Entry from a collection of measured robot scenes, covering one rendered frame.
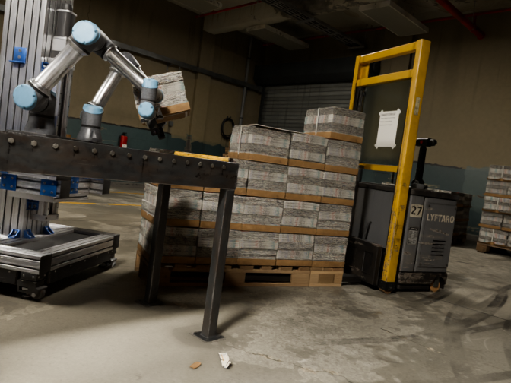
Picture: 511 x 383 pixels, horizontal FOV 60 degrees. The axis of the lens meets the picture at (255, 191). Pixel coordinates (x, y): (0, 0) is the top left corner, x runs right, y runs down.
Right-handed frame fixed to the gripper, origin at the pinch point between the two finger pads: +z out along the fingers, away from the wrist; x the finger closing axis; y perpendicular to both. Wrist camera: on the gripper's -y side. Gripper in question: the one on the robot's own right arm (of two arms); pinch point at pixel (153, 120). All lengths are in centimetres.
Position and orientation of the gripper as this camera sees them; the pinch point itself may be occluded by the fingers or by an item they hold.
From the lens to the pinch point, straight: 256.9
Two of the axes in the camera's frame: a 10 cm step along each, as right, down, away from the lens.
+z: -1.5, -0.7, 9.9
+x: -9.6, 2.4, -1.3
